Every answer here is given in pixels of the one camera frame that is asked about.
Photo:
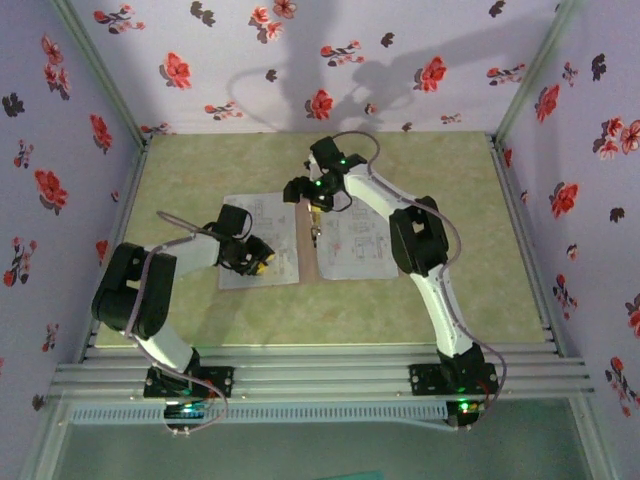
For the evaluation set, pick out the white engineering drawing paper sheet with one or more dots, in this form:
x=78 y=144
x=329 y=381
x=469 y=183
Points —
x=360 y=250
x=280 y=225

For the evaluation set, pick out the metal folder clip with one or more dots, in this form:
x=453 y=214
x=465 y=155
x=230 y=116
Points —
x=314 y=232

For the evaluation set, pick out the aluminium front rail frame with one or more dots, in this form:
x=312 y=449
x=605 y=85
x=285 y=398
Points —
x=325 y=367

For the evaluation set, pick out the left controller board green light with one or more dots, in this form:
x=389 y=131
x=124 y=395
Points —
x=187 y=410

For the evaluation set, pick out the aluminium left corner post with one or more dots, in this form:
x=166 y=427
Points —
x=102 y=75

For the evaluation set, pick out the aluminium corner post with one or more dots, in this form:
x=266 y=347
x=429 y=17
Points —
x=532 y=75
x=102 y=75

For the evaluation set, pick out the aluminium right corner post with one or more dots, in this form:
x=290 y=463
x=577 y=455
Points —
x=532 y=75

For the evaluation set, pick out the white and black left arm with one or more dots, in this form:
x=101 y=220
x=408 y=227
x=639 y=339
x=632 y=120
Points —
x=165 y=345

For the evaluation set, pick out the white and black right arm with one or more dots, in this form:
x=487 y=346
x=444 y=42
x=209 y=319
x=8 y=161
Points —
x=445 y=320

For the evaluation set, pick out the right controller board green light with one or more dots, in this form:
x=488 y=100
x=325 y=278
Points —
x=465 y=409

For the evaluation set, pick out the aluminium right side rail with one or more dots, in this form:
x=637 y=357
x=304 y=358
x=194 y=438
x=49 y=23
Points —
x=530 y=250

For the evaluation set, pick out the aluminium left side rail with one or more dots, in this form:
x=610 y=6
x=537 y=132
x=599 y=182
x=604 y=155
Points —
x=127 y=200

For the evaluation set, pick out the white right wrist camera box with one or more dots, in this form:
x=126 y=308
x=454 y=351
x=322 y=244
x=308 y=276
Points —
x=310 y=165

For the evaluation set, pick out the aluminium rail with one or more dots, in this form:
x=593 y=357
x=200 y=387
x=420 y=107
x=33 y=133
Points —
x=127 y=200
x=530 y=250

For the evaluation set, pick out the controller board green light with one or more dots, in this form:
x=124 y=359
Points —
x=187 y=410
x=465 y=409

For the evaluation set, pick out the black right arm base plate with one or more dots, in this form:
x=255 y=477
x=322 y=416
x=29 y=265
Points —
x=425 y=380

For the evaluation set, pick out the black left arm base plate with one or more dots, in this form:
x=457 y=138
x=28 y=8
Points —
x=220 y=382

